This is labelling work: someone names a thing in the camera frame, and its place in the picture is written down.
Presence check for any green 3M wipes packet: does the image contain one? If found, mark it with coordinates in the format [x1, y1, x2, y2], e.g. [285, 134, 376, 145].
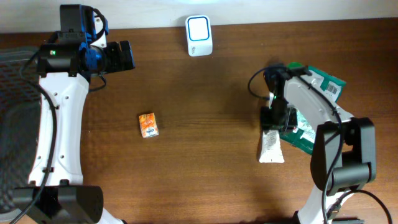
[282, 66, 353, 155]

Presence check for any white tube with tan cap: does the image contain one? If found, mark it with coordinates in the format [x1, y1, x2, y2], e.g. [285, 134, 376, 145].
[259, 130, 285, 164]

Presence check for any green lid jar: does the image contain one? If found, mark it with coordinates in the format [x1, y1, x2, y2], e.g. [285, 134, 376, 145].
[287, 62, 305, 69]

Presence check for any small orange box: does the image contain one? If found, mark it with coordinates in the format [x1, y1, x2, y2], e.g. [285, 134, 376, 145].
[139, 113, 159, 138]

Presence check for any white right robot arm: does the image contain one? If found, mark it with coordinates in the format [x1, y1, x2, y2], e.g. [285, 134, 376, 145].
[260, 63, 376, 223]

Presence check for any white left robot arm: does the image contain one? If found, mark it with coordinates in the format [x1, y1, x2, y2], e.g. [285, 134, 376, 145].
[13, 4, 135, 223]

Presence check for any white barcode scanner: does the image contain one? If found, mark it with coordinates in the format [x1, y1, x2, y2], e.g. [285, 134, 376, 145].
[185, 15, 213, 57]

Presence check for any grey plastic basket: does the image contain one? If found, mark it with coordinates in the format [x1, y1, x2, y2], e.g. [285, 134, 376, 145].
[1, 47, 40, 215]

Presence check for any black right camera cable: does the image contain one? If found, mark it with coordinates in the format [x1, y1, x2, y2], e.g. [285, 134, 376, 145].
[248, 65, 393, 224]

